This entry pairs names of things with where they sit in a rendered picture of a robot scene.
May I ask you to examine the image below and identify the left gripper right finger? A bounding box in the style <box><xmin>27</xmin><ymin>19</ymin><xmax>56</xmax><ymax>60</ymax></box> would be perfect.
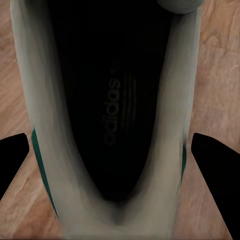
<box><xmin>191</xmin><ymin>133</ymin><xmax>240</xmax><ymax>240</ymax></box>

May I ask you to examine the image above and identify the gym shoe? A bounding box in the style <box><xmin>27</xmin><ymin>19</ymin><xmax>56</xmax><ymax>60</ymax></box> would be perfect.
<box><xmin>10</xmin><ymin>0</ymin><xmax>205</xmax><ymax>240</ymax></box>

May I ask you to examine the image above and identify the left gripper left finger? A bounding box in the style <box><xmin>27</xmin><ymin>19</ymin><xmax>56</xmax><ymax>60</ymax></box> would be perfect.
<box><xmin>0</xmin><ymin>133</ymin><xmax>30</xmax><ymax>200</ymax></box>

